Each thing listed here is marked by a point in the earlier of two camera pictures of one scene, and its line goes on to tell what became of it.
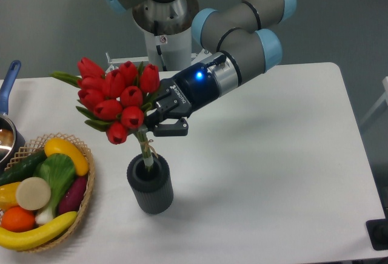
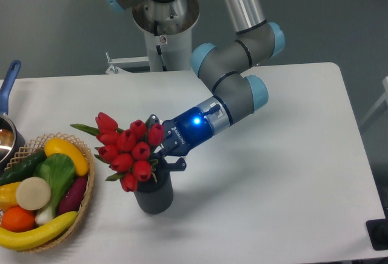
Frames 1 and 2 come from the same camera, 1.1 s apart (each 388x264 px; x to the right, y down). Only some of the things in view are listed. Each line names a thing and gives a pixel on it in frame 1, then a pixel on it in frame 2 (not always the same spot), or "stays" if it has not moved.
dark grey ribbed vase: [151, 191] stays
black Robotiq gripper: [191, 89] -> [185, 132]
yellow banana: [19, 241] stays
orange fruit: [17, 219] stays
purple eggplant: [71, 195] stays
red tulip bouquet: [116, 98] -> [127, 151]
